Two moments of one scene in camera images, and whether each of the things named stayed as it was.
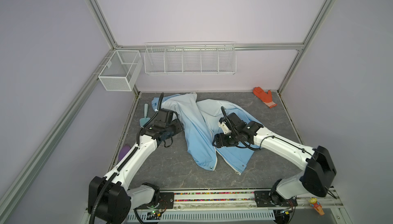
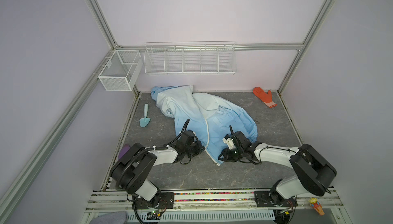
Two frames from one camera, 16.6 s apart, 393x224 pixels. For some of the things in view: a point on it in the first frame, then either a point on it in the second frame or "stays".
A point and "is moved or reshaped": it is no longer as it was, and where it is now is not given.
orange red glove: (266, 97) stays
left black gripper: (178, 125) -> (199, 148)
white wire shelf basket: (191, 58) stays
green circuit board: (153, 215) stays
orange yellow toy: (314, 203) stays
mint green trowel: (144, 121) stays
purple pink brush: (125, 149) stays
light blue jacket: (200, 120) is moved or reshaped
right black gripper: (220, 138) -> (225, 156)
